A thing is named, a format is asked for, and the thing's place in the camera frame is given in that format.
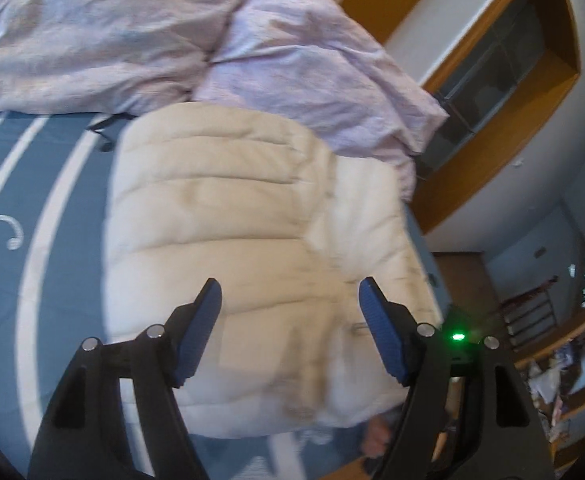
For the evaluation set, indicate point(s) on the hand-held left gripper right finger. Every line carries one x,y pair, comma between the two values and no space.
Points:
382,337

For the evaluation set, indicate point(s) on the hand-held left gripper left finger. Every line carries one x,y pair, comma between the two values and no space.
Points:
197,332

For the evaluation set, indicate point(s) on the cream quilted down jacket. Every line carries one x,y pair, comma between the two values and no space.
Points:
222,210

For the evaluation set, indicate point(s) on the person's right hand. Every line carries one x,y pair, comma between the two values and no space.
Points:
378,437

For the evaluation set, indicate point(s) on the wooden chair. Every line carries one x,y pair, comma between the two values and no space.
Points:
527,310

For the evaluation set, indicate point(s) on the wooden shelf with clutter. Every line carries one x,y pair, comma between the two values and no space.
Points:
572,390

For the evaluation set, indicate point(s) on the blue striped bed sheet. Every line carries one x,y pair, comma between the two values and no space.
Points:
2,310

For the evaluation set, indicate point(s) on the wooden framed glass window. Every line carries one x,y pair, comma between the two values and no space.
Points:
487,75

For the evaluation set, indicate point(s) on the lilac crumpled duvet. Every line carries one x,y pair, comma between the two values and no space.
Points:
312,70

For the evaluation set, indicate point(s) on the lilac floral duvet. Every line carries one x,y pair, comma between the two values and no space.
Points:
97,35

